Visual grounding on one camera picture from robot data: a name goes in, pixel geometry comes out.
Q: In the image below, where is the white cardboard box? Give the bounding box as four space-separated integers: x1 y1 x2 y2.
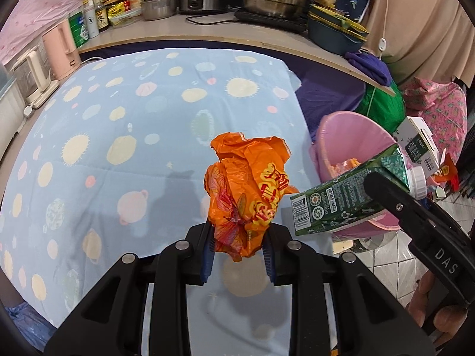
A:
395 116 448 175

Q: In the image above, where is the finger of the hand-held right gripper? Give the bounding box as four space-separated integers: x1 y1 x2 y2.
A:
363 172 431 241

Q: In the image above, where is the pink electric kettle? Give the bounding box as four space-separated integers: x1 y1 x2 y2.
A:
42 18 81 80

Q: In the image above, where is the dark sauce bottle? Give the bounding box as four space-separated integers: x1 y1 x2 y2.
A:
94 0 110 33

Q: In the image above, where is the pink waste bin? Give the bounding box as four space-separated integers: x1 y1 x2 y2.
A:
310 110 412 241

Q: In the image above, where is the pink floral cloth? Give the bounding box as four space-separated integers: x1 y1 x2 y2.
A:
403 77 468 164

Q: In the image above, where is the orange printed plastic bag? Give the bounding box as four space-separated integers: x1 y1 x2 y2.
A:
204 132 300 263

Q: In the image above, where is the small steel pot with lid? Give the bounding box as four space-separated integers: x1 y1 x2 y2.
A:
141 0 179 21

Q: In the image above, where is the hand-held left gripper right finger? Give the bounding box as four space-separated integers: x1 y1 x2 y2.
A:
262 224 436 356

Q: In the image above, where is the pink dotted cloth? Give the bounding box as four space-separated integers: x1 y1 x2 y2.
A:
0 0 123 63

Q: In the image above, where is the yellow snack packet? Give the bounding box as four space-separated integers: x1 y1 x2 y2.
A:
106 2 127 19

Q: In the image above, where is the clear food container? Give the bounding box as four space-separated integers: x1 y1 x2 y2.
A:
109 7 143 27

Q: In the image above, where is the green plastic bag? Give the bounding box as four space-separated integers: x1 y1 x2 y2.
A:
356 82 406 132

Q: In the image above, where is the white bottle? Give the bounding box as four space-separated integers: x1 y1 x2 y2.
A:
83 0 101 39

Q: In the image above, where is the white electric kettle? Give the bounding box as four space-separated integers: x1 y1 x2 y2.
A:
13 46 60 109

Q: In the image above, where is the black induction cooker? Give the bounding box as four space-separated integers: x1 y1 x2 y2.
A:
234 9 308 32

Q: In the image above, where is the blue plastic bag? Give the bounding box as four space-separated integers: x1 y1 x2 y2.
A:
0 300 56 353

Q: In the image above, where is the dark purple bedsheet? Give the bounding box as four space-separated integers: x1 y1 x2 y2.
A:
295 69 368 138

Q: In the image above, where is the beige curtain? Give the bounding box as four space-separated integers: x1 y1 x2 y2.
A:
362 0 475 86

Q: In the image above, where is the light blue printed blanket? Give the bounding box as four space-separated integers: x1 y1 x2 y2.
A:
0 47 335 356

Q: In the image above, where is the green canister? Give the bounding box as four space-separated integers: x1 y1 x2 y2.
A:
68 7 91 49

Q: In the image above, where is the green drink carton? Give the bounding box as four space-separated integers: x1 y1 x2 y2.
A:
290 144 427 236

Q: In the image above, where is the purple cloth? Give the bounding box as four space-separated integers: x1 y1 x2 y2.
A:
344 50 393 86

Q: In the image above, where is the person's right hand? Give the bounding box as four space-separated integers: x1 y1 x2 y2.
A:
406 270 470 346

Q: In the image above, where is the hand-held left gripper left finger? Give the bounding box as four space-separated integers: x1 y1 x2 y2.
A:
44 222 216 356

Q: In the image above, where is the dark blue basin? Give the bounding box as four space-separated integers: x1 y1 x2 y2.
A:
307 4 370 54

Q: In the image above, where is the white lidded storage box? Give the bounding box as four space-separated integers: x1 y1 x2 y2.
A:
0 63 28 152

